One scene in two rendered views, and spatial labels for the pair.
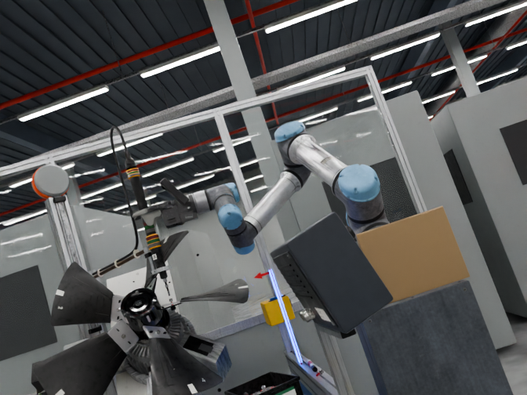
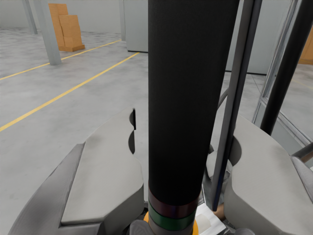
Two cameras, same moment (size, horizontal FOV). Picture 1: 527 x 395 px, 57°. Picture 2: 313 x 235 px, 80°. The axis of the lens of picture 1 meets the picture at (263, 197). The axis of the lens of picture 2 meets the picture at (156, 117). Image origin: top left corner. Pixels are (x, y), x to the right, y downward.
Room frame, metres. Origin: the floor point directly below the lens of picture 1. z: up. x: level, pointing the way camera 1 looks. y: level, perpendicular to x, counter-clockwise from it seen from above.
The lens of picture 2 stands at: (1.65, 0.32, 1.57)
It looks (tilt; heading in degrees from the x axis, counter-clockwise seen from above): 31 degrees down; 102
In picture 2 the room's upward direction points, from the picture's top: 1 degrees clockwise
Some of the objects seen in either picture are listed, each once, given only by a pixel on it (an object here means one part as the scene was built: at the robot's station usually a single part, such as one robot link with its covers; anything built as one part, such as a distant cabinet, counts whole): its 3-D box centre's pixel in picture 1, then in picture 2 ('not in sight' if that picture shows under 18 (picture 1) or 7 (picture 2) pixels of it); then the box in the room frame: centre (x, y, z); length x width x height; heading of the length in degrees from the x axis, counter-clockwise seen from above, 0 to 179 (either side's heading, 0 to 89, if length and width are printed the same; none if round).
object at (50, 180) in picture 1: (50, 182); not in sight; (2.16, 0.90, 1.88); 0.17 x 0.15 x 0.16; 99
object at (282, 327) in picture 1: (285, 335); not in sight; (1.99, 0.09, 0.92); 0.03 x 0.03 x 0.12; 9
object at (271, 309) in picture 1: (278, 311); not in sight; (1.99, 0.09, 1.02); 0.16 x 0.10 x 0.11; 9
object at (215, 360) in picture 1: (204, 356); not in sight; (1.68, 0.36, 0.98); 0.20 x 0.16 x 0.20; 9
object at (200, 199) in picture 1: (200, 202); not in sight; (1.67, 0.21, 1.48); 0.08 x 0.05 x 0.08; 9
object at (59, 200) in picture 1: (77, 263); not in sight; (2.13, 0.87, 1.48); 0.05 x 0.03 x 0.62; 134
